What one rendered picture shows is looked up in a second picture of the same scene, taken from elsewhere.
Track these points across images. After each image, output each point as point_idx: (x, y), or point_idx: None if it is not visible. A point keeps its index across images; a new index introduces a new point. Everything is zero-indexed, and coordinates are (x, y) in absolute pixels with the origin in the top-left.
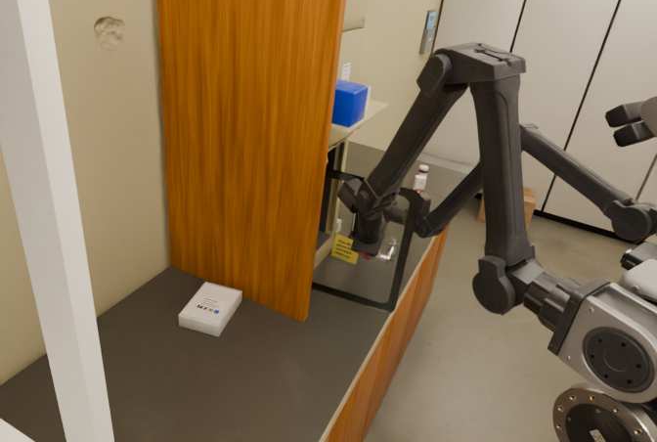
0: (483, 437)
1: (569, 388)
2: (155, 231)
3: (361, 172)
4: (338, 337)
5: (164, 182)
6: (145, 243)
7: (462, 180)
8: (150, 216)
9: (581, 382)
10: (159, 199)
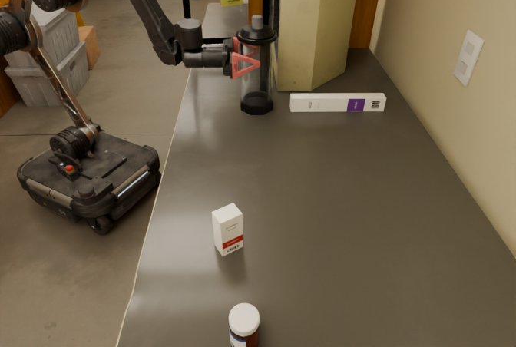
0: (89, 341)
1: None
2: (379, 11)
3: (394, 266)
4: (220, 45)
5: None
6: (375, 12)
7: None
8: None
9: None
10: None
